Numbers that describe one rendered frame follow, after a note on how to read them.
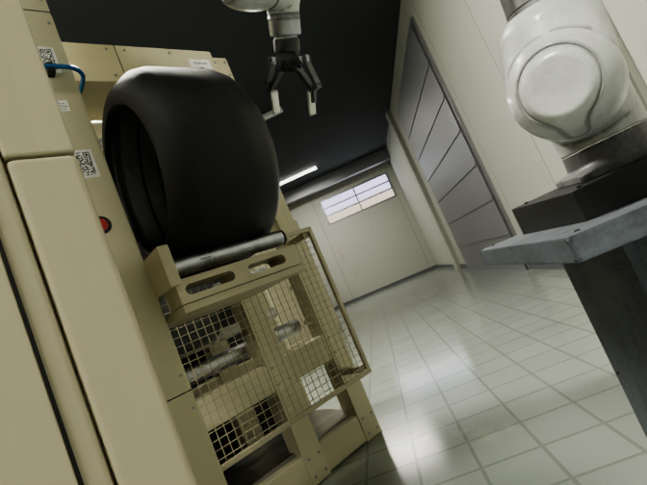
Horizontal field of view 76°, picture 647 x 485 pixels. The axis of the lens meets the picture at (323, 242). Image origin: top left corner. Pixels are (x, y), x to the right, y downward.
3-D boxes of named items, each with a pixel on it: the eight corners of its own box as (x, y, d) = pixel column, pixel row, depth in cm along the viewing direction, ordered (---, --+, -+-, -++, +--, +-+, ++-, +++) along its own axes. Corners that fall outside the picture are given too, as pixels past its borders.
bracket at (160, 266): (170, 287, 92) (155, 246, 93) (131, 319, 122) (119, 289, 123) (185, 282, 94) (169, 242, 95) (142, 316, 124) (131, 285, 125)
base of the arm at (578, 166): (634, 153, 92) (622, 131, 93) (694, 133, 71) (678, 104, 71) (551, 191, 97) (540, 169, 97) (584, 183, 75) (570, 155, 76)
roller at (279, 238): (172, 277, 97) (166, 259, 97) (167, 282, 100) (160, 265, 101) (289, 242, 119) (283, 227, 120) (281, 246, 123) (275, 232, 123)
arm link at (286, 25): (280, 15, 122) (282, 38, 125) (260, 16, 115) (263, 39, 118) (305, 12, 117) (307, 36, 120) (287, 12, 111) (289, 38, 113)
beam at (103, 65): (50, 79, 129) (35, 38, 130) (45, 124, 148) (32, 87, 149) (223, 82, 168) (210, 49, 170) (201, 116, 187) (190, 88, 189)
